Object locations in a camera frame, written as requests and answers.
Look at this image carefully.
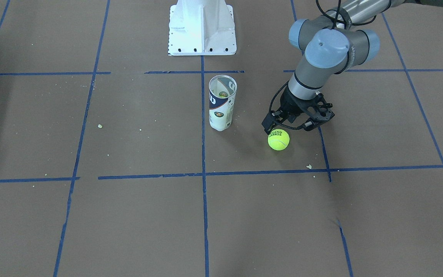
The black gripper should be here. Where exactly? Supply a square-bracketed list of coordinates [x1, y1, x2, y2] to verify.
[261, 87, 316, 134]

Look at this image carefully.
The yellow-green tennis ball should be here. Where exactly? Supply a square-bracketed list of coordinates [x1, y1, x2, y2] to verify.
[267, 128, 290, 151]

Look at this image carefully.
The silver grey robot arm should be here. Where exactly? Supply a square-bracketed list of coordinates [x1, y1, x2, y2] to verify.
[262, 0, 405, 134]

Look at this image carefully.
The clear tennis ball can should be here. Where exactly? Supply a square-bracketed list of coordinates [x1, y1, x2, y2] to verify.
[208, 74, 237, 131]

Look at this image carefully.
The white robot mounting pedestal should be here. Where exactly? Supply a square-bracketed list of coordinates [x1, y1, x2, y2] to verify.
[168, 0, 237, 56]

